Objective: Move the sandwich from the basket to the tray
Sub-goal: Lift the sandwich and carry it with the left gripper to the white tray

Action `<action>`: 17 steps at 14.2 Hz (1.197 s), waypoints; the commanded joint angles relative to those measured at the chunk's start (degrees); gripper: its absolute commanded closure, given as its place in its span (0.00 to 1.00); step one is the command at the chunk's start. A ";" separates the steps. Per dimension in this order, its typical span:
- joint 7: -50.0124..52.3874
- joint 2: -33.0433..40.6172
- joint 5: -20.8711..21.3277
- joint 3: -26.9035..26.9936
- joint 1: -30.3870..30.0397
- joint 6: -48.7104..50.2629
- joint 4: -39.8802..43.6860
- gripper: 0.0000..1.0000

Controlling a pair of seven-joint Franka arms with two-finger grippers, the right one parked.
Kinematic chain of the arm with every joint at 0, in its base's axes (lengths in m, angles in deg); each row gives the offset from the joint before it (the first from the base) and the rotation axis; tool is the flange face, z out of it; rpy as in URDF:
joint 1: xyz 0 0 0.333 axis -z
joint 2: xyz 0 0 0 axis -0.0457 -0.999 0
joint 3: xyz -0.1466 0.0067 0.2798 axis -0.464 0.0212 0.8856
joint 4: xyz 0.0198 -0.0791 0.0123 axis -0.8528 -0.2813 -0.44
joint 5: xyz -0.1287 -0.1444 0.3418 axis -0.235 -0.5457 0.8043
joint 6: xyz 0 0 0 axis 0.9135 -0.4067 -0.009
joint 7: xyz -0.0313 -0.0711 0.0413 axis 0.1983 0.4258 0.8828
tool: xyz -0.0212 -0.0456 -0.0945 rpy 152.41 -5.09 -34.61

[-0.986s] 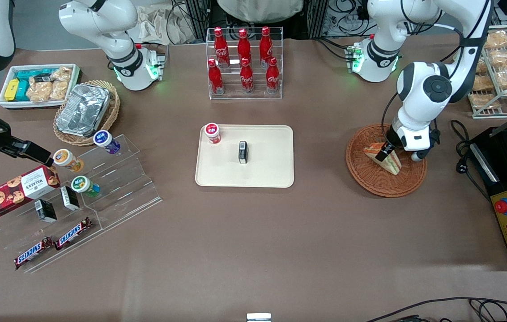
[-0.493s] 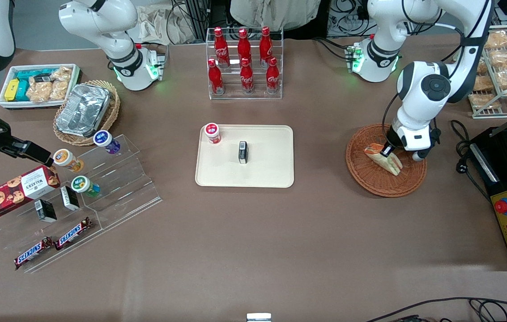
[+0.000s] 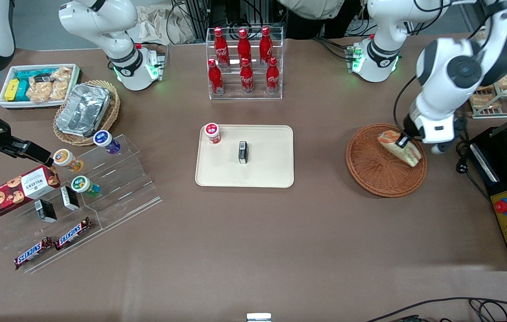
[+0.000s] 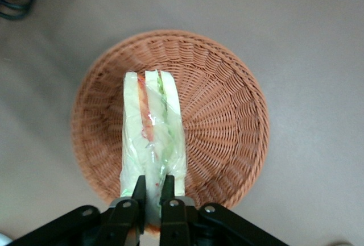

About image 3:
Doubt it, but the red Walkers shortbread box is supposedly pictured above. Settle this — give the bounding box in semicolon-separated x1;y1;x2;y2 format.
0;165;61;222

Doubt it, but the light wicker basket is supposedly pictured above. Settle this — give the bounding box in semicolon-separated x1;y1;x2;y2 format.
53;80;121;147

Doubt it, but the black power plug cable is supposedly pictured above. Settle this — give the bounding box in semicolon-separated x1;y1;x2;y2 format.
456;141;491;199

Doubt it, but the beige cloth bag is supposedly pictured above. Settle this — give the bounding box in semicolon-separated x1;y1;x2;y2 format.
136;5;200;45

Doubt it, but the black cable on table edge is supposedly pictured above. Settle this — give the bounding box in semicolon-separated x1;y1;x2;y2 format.
365;297;507;322

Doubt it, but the red cola bottle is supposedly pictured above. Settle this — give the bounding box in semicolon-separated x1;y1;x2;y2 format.
214;27;230;68
265;57;280;93
208;59;225;95
237;29;252;68
240;58;255;93
259;26;274;68

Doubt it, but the long teal snack box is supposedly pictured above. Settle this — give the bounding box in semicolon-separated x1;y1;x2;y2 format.
16;68;55;81

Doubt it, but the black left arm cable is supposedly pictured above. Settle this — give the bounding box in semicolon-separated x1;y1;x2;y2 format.
393;74;420;131

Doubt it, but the white wire rack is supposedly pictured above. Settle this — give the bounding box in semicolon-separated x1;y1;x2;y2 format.
470;25;507;119

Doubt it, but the beige plastic tray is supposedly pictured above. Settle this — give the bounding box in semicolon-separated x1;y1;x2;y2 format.
195;125;294;188

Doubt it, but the person in beige top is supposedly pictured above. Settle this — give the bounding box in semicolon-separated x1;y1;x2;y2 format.
276;0;363;40

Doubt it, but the Snickers chocolate bar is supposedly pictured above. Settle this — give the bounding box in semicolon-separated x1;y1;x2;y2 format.
14;237;55;270
55;217;93;250

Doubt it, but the triangle sandwich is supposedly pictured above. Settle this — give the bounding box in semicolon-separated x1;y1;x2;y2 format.
378;130;422;167

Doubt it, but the aluminium foil tray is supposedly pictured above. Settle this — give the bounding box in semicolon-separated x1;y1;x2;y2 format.
55;83;111;137

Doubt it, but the orange cap yogurt bottle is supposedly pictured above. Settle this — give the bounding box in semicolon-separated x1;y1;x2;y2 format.
53;148;85;173

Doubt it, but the red cap yogurt bottle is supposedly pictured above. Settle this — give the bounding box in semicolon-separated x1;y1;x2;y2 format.
204;123;222;144

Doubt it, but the clear acrylic bottle rack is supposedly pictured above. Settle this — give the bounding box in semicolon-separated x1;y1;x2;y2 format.
205;27;284;100

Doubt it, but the white plastic bin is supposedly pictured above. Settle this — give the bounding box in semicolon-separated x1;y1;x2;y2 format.
0;64;81;110

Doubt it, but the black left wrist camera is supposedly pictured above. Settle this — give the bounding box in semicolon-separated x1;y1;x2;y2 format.
452;115;469;135

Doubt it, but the yellow snack box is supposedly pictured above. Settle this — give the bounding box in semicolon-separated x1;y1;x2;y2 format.
4;79;20;102

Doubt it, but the green cap yogurt bottle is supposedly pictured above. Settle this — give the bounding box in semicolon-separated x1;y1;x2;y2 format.
71;176;101;198

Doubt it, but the black metal machine base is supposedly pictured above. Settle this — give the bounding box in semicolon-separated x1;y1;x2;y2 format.
467;127;507;271

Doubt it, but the round brown wicker basket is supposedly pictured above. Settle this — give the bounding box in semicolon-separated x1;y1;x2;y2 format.
345;123;427;198

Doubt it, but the short teal snack box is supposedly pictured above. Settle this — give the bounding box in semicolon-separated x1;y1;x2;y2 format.
14;80;30;101

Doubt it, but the purple cap yogurt bottle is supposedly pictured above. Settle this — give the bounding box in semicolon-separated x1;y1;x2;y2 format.
93;130;121;155

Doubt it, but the clear acrylic stepped display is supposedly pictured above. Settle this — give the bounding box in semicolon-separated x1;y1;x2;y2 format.
0;133;163;273

